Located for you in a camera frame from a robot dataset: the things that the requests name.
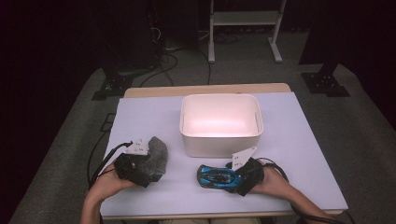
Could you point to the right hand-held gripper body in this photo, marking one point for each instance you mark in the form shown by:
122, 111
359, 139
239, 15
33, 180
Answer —
253, 174

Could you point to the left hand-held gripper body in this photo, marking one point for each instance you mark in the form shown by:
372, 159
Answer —
129, 168

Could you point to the blue toy car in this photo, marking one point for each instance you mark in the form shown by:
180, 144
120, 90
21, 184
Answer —
214, 177

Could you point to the grey fuzzy sock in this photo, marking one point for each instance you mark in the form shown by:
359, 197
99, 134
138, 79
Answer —
155, 158

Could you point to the white plastic bin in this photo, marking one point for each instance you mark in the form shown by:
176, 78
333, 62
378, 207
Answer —
221, 124

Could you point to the person's right hand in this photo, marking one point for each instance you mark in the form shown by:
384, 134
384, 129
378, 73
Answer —
275, 183

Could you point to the person's left hand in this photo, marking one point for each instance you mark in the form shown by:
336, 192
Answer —
107, 186

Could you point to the black stand base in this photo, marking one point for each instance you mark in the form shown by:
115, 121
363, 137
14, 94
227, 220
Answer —
113, 85
325, 82

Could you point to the white metal stand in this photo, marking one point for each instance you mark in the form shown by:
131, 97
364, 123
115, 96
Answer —
246, 18

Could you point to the black floor bracket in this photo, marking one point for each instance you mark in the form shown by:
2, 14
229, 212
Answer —
107, 123

